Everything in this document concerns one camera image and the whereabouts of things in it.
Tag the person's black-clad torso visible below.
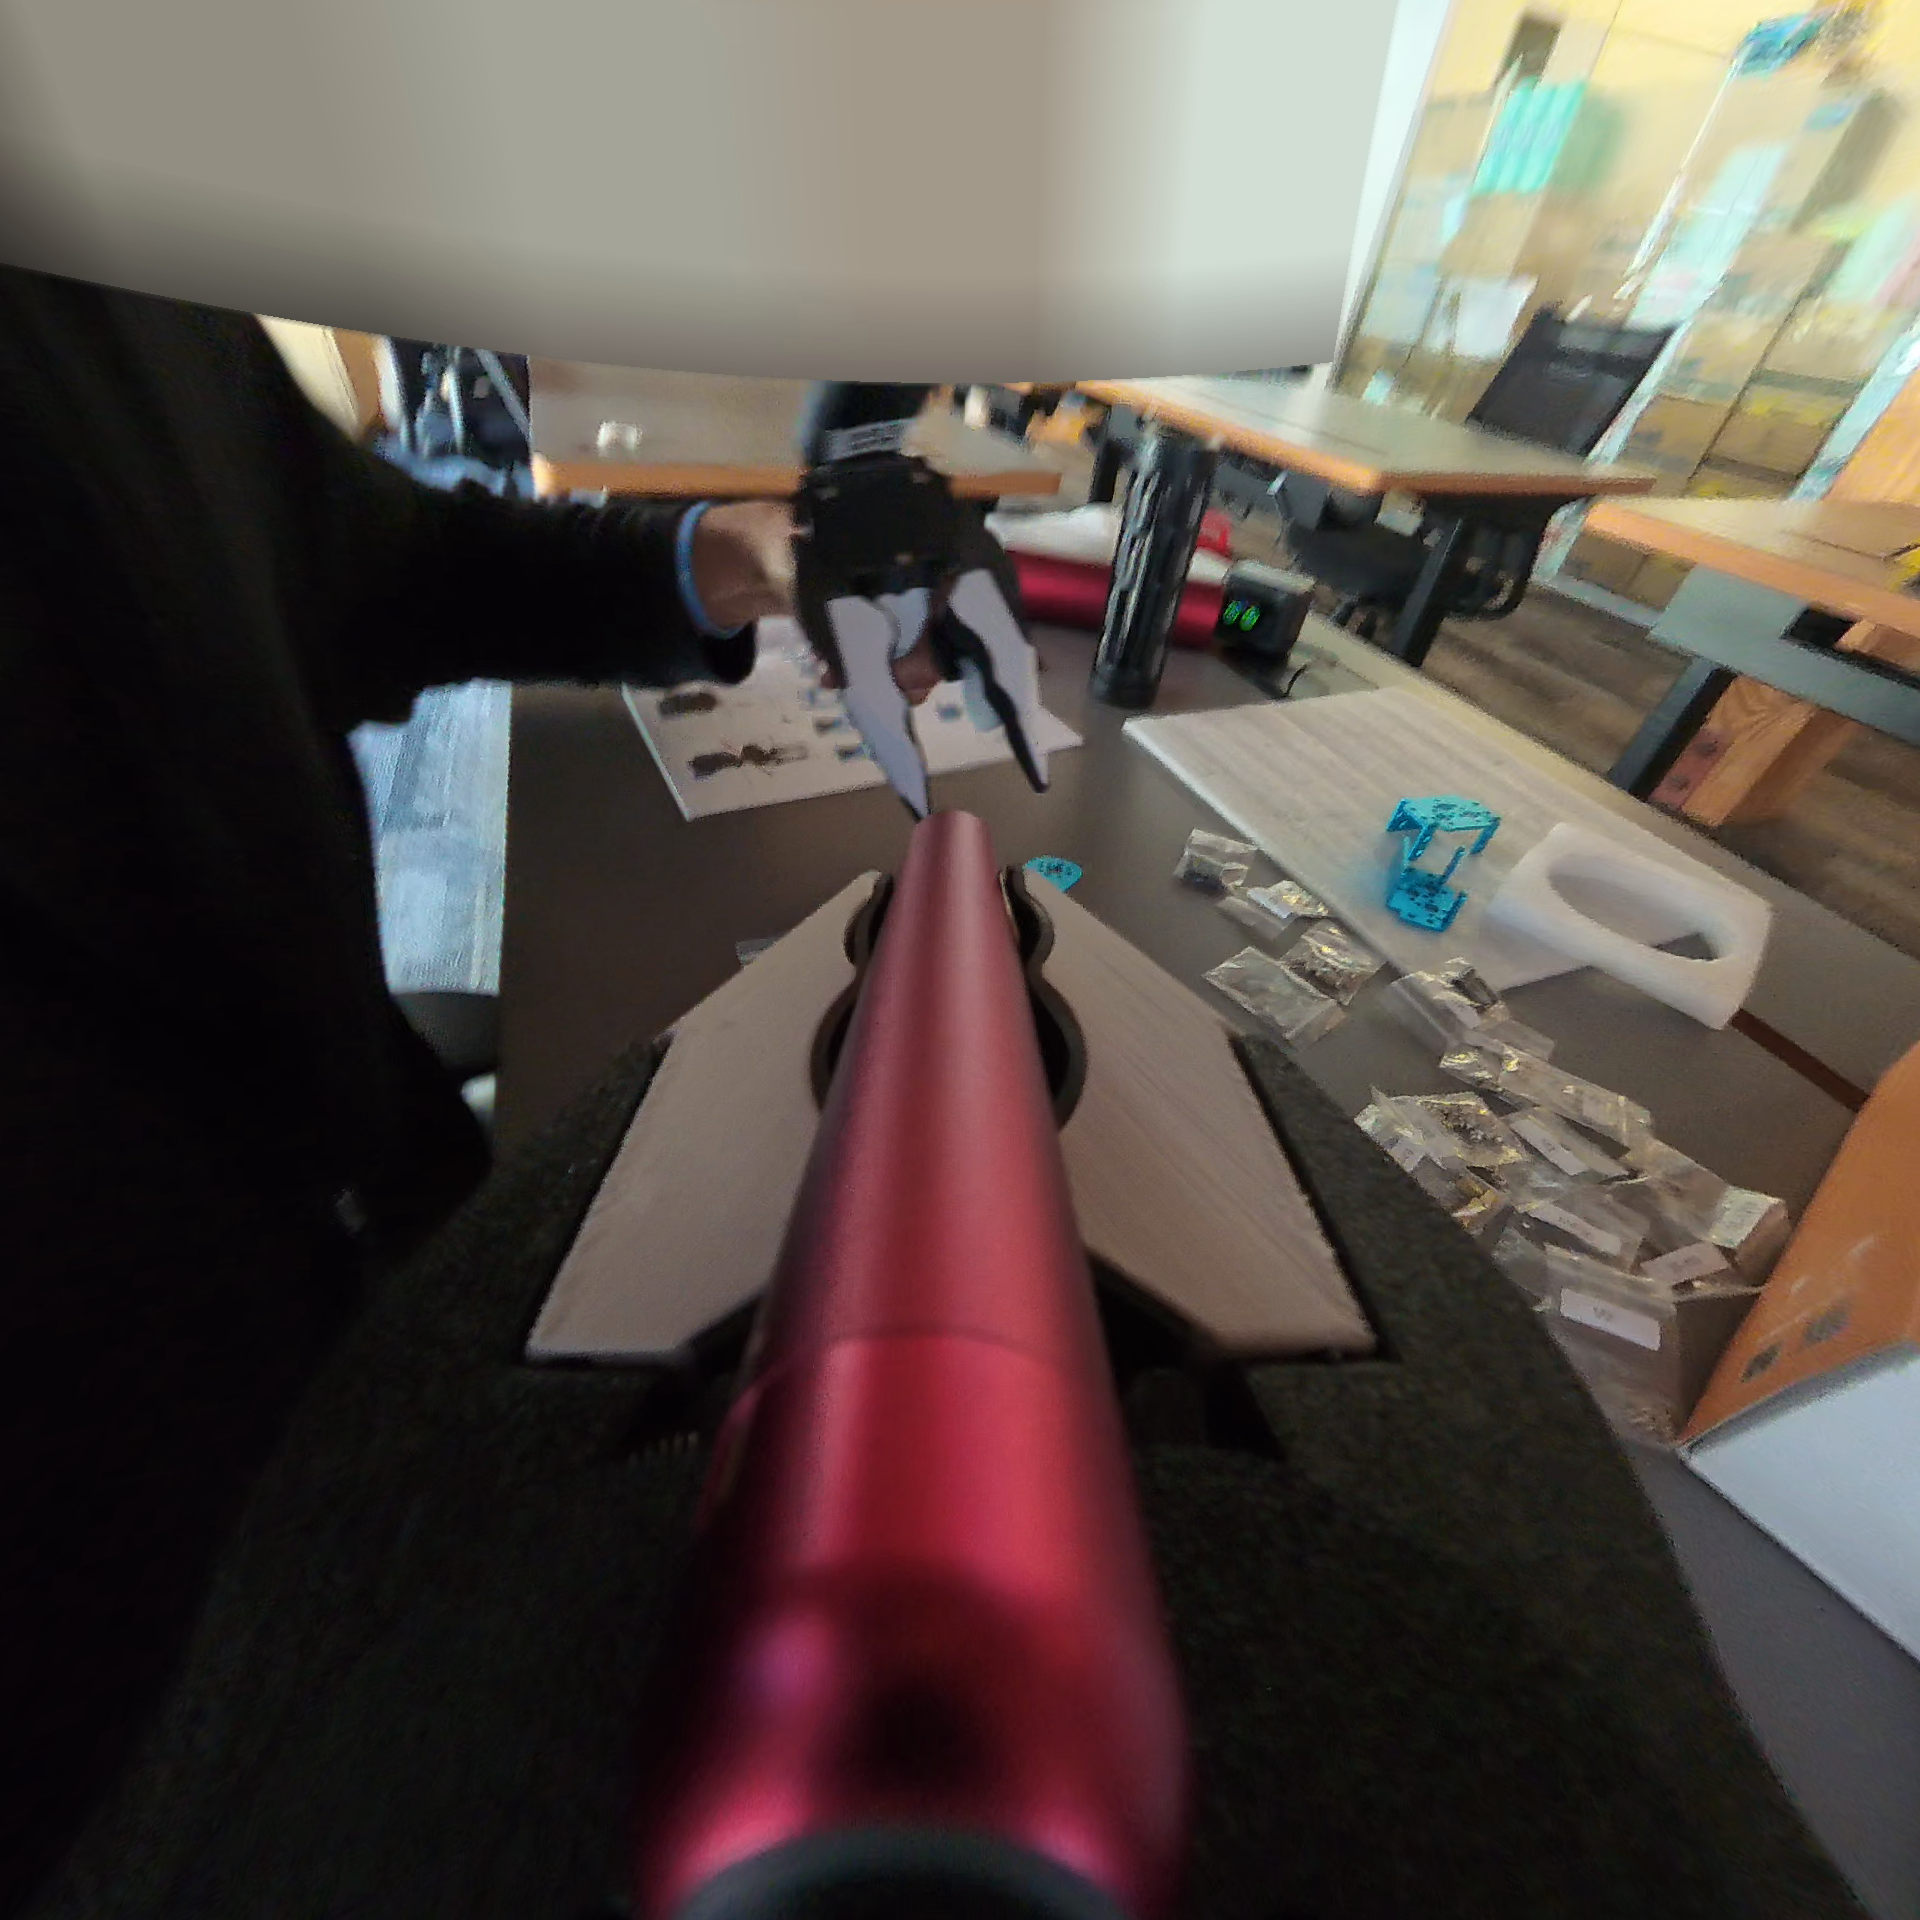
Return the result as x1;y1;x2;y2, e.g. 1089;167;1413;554
0;263;513;1920

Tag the black cylindrical bottle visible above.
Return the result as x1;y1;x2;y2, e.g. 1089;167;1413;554
1090;425;1221;710

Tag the white ribbed foam sheet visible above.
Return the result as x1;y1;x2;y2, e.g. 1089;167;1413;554
1123;683;1773;993

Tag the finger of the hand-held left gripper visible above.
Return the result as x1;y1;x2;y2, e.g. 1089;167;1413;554
829;593;933;821
936;567;1053;794

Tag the person's left forearm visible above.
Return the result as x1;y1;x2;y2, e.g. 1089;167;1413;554
300;451;761;739

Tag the red electric screwdriver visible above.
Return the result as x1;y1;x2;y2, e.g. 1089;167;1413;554
630;811;1202;1920

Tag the orange and white cardboard box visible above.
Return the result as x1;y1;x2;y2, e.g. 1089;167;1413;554
1676;1042;1920;1660

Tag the pile of small screw bags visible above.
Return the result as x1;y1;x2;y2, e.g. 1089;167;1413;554
1177;828;1794;1443

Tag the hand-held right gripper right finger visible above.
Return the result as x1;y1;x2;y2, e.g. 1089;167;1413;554
997;866;1382;1361

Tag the person's left hand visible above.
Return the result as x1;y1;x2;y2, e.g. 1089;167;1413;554
687;498;805;633

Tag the red metal cylinder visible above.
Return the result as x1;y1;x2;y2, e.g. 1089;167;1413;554
1002;545;1224;651

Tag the black charger with green display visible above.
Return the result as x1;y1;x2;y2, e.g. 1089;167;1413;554
1213;567;1311;663

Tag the grey work desk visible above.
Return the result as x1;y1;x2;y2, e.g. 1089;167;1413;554
487;593;1920;1920

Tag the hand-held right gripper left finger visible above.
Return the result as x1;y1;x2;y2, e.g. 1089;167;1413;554
524;870;902;1368

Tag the blue metal bracket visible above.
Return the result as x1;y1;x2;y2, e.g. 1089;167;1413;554
1376;794;1507;937

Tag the desk with orange edge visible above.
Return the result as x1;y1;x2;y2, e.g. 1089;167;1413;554
1073;375;1660;670
1552;495;1920;834
533;353;1068;505

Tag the white foam frame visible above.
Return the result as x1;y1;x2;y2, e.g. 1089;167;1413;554
1489;821;1776;1032

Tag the black office chair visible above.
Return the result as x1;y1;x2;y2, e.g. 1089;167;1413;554
1466;304;1682;439

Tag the printed instruction sheet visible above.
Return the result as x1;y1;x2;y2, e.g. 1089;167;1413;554
622;614;1087;822

